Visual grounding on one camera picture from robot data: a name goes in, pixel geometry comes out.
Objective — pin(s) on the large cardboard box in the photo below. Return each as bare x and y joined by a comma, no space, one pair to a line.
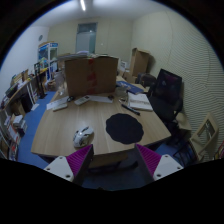
88,76

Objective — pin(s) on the blue white display cabinet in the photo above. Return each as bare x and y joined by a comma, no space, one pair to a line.
47,57

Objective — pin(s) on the round black mouse pad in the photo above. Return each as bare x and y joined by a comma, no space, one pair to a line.
124,128

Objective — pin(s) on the grey door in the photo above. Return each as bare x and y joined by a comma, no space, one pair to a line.
86,37

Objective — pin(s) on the white remote control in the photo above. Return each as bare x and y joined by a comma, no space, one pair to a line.
82,100

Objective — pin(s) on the blue folder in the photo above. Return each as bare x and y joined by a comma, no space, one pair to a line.
130,87

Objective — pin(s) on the black marker pen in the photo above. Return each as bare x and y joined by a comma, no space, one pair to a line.
130,109

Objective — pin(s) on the light wooden chair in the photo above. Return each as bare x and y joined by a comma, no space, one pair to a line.
197,146

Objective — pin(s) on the wooden shelf unit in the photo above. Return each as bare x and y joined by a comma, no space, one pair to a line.
22,99

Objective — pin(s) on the tall cardboard box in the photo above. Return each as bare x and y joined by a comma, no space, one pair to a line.
139,61

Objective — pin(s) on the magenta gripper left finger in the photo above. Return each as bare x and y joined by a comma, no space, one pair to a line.
73,167

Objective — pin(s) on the white keyboard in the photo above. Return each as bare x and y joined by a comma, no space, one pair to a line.
55,103

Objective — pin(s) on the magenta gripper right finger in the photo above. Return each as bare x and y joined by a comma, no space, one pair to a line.
153,165

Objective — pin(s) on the black office chair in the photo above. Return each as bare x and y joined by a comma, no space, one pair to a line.
165,97

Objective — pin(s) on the open white book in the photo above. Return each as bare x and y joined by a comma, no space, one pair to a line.
139,102

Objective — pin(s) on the white computer mouse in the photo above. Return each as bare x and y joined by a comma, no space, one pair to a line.
82,136

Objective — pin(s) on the white paper sheet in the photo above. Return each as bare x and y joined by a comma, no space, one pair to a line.
100,99

